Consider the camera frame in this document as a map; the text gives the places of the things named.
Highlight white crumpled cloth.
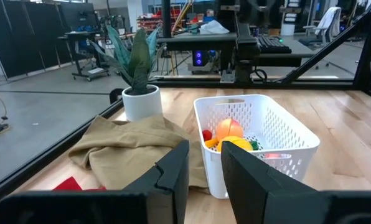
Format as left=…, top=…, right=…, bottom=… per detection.
left=199, top=20, right=230, bottom=35

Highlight grey desk with keyboard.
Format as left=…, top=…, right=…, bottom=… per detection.
left=255, top=34, right=316, bottom=68

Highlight black pole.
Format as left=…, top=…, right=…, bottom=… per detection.
left=161, top=0, right=172, bottom=39

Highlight yellow toy bell pepper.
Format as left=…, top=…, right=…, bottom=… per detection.
left=216, top=136, right=260, bottom=152

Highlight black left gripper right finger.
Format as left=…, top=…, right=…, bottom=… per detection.
left=221, top=141, right=326, bottom=224

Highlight green plant in white pot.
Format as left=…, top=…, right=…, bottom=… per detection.
left=88, top=24, right=163, bottom=123

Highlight red cloth with white tag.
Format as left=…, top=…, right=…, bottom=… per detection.
left=52, top=176, right=107, bottom=192

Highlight orange toy peach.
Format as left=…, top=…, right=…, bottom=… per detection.
left=215, top=118, right=245, bottom=141

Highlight black keyboard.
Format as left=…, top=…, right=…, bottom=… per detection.
left=258, top=35, right=293, bottom=55

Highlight office chair with white garment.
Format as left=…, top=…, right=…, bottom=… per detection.
left=298, top=6, right=342, bottom=47

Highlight tan cloth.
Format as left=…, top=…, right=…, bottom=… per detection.
left=67, top=113, right=210, bottom=194

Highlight computer tower with blue lights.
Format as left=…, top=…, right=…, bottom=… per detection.
left=191, top=49, right=212, bottom=68

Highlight black rolling cart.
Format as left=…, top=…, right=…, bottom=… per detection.
left=57, top=30, right=110, bottom=82

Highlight black partition panels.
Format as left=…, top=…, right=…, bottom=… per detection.
left=0, top=0, right=72, bottom=79

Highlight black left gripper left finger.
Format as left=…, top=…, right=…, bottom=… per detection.
left=123, top=139, right=190, bottom=224

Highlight white perforated plastic basket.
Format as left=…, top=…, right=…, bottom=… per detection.
left=193, top=94, right=321, bottom=200

